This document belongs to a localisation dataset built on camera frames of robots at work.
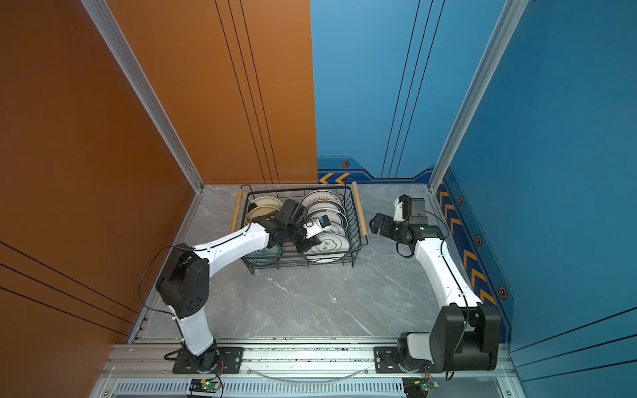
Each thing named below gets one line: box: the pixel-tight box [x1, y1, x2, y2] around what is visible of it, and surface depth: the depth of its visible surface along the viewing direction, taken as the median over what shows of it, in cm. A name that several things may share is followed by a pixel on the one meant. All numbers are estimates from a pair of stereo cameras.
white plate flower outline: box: [303, 233, 351, 264], surface depth 91 cm
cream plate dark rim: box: [250, 196, 284, 211], surface depth 100 cm
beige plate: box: [246, 205, 281, 223], surface depth 96 cm
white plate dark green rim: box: [301, 208, 348, 230], surface depth 91 cm
